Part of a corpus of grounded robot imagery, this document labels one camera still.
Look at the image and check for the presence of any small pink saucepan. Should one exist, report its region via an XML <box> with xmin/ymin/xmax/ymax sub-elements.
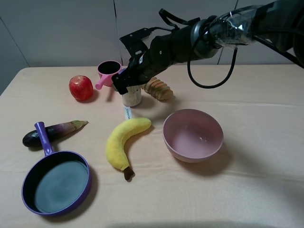
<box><xmin>95</xmin><ymin>61</ymin><xmax>122</xmax><ymax>90</ymax></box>

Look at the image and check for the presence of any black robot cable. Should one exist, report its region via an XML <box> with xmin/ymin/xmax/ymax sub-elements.
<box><xmin>158</xmin><ymin>8</ymin><xmax>238</xmax><ymax>89</ymax></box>

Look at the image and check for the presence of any sliced bread loaf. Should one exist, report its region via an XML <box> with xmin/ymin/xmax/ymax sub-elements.
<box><xmin>141</xmin><ymin>77</ymin><xmax>173</xmax><ymax>101</ymax></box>

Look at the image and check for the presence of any beige tablecloth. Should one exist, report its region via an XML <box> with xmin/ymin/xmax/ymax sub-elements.
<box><xmin>0</xmin><ymin>65</ymin><xmax>304</xmax><ymax>228</ymax></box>

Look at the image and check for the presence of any yellow plush banana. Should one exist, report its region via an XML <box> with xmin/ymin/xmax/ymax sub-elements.
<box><xmin>106</xmin><ymin>107</ymin><xmax>152</xmax><ymax>181</ymax></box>

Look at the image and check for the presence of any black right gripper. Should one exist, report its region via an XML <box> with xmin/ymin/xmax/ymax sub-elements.
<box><xmin>112</xmin><ymin>26</ymin><xmax>199</xmax><ymax>95</ymax></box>

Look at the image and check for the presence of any red apple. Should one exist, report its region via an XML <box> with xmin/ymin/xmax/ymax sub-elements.
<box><xmin>69</xmin><ymin>75</ymin><xmax>93</xmax><ymax>101</ymax></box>

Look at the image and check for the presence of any pink plastic bowl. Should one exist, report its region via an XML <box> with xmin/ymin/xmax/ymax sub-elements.
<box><xmin>162</xmin><ymin>109</ymin><xmax>224</xmax><ymax>163</ymax></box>

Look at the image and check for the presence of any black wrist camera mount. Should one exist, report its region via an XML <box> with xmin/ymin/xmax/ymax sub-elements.
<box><xmin>119</xmin><ymin>27</ymin><xmax>156</xmax><ymax>57</ymax></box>

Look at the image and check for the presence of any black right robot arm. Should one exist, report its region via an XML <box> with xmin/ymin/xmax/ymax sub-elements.
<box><xmin>112</xmin><ymin>0</ymin><xmax>304</xmax><ymax>95</ymax></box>

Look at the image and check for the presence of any dark purple eggplant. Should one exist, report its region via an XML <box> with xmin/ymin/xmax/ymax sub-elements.
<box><xmin>22</xmin><ymin>120</ymin><xmax>89</xmax><ymax>148</ymax></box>

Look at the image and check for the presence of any purple frying pan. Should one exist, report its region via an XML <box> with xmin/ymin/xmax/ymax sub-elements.
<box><xmin>21</xmin><ymin>122</ymin><xmax>92</xmax><ymax>217</ymax></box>

